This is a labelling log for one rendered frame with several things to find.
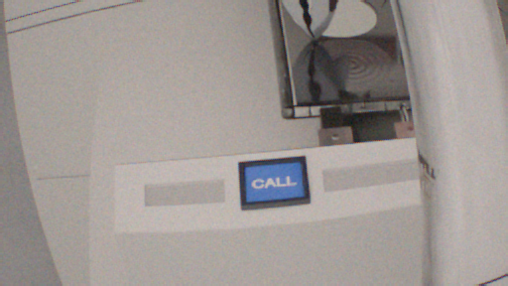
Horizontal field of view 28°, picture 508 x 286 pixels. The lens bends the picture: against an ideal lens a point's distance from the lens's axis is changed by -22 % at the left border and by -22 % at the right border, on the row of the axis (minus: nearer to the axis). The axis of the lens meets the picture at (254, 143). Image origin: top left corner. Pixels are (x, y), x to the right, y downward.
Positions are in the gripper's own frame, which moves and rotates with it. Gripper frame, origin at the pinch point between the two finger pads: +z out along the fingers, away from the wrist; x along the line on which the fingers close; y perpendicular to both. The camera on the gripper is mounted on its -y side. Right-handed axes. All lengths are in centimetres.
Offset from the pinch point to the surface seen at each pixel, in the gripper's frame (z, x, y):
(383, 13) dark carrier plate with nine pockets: 1.7, -5.1, 10.4
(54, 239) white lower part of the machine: 53, 52, 2
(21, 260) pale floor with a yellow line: 92, 88, 21
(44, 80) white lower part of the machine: 21, 47, 5
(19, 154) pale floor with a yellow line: 92, 111, 55
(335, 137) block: 0.7, -9.4, -15.2
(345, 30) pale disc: 1.5, -2.4, 4.0
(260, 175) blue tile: -4.8, -8.8, -28.2
